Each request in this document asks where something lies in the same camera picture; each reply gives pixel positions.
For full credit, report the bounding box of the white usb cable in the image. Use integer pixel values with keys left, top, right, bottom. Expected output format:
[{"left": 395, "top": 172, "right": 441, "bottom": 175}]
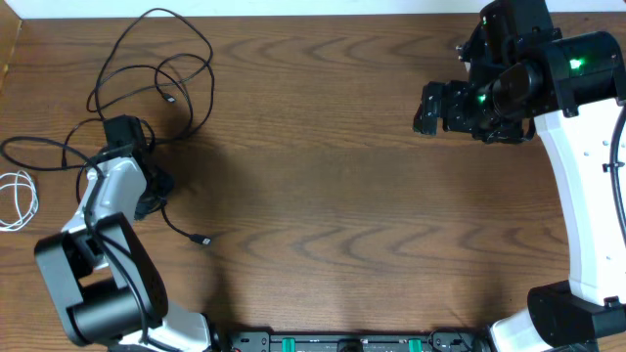
[{"left": 0, "top": 169, "right": 40, "bottom": 233}]

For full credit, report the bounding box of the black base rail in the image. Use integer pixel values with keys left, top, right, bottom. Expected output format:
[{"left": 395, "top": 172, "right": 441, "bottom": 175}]
[{"left": 219, "top": 329, "right": 492, "bottom": 352}]

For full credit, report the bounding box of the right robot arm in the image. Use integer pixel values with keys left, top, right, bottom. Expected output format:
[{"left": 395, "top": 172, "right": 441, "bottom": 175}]
[{"left": 413, "top": 0, "right": 625, "bottom": 351}]

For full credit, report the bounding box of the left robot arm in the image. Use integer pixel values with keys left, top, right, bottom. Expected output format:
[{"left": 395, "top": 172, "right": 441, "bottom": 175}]
[{"left": 34, "top": 115, "right": 212, "bottom": 351}]

